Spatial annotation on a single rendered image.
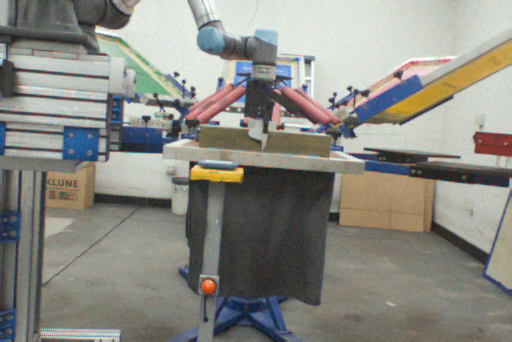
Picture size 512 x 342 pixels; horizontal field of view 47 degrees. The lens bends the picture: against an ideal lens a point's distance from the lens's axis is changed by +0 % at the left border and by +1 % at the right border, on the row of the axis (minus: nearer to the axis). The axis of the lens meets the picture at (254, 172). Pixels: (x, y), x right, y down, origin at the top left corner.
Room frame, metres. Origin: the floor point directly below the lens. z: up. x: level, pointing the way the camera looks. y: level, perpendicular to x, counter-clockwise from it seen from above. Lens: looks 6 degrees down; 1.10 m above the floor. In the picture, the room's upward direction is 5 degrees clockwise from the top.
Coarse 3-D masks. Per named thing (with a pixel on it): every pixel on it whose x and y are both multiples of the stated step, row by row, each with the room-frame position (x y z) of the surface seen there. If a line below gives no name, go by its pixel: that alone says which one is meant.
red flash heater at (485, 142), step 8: (480, 136) 2.39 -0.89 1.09; (488, 136) 2.37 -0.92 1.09; (496, 136) 2.36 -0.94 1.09; (504, 136) 2.34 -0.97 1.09; (480, 144) 2.39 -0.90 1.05; (488, 144) 2.37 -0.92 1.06; (496, 144) 2.35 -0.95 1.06; (504, 144) 2.34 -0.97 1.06; (480, 152) 2.39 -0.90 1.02; (488, 152) 2.37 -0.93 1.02; (496, 152) 2.36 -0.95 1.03; (504, 152) 2.34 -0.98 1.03
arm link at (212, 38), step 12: (192, 0) 1.77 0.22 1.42; (204, 0) 1.76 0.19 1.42; (192, 12) 1.78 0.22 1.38; (204, 12) 1.75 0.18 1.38; (216, 12) 1.77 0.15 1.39; (204, 24) 1.75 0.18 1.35; (216, 24) 1.75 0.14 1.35; (204, 36) 1.72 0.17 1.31; (216, 36) 1.71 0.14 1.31; (228, 36) 1.77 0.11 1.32; (204, 48) 1.72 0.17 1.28; (216, 48) 1.72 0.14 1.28; (228, 48) 1.77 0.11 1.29
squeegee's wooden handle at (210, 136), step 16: (208, 128) 1.82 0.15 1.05; (224, 128) 1.82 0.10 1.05; (240, 128) 1.82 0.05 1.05; (208, 144) 1.82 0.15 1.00; (224, 144) 1.82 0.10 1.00; (240, 144) 1.82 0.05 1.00; (256, 144) 1.82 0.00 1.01; (272, 144) 1.82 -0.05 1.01; (288, 144) 1.82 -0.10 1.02; (304, 144) 1.82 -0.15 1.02; (320, 144) 1.82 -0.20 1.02
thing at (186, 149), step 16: (176, 144) 1.82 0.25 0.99; (192, 144) 2.15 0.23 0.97; (192, 160) 1.70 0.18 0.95; (224, 160) 1.70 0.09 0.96; (240, 160) 1.70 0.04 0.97; (256, 160) 1.70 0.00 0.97; (272, 160) 1.70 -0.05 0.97; (288, 160) 1.70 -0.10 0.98; (304, 160) 1.70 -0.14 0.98; (320, 160) 1.70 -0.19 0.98; (336, 160) 1.70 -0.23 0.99; (352, 160) 1.72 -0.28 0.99
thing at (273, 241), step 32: (192, 192) 1.79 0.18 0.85; (224, 192) 1.79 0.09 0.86; (256, 192) 1.79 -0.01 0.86; (288, 192) 1.79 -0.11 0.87; (320, 192) 1.80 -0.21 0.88; (192, 224) 1.79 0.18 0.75; (224, 224) 1.80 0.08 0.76; (256, 224) 1.80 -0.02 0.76; (288, 224) 1.81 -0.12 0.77; (320, 224) 1.79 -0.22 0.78; (192, 256) 1.79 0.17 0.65; (224, 256) 1.80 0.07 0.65; (256, 256) 1.80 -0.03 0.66; (288, 256) 1.81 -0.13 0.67; (320, 256) 1.79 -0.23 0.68; (192, 288) 1.79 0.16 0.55; (224, 288) 1.80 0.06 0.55; (256, 288) 1.80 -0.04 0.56; (288, 288) 1.81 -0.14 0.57; (320, 288) 1.79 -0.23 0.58
